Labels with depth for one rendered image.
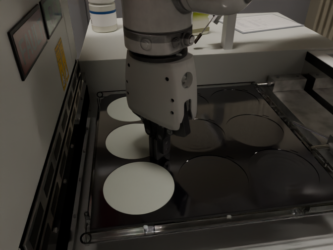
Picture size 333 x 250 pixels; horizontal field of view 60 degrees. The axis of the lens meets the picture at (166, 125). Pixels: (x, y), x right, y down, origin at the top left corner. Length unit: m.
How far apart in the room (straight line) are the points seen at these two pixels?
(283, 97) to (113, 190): 0.45
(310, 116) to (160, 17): 0.43
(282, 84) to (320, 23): 1.87
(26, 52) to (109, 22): 0.52
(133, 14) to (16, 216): 0.23
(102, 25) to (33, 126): 0.54
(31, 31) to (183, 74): 0.18
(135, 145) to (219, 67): 0.31
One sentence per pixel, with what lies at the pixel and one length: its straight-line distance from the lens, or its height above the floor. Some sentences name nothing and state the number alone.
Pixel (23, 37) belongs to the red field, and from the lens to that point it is 0.34.
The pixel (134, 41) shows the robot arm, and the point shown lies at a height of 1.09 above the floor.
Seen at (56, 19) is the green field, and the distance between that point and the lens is 0.50.
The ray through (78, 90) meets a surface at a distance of 0.59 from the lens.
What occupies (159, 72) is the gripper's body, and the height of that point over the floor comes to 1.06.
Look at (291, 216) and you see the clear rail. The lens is 0.42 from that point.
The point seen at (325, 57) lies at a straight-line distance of 0.76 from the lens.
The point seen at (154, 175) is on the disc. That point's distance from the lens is 0.43.
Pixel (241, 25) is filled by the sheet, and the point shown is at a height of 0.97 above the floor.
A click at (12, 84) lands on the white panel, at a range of 0.30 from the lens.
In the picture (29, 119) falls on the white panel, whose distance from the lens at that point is 0.33.
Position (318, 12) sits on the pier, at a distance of 2.55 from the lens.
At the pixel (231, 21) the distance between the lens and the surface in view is 0.69.
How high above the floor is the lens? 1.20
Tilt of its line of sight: 34 degrees down
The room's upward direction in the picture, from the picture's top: straight up
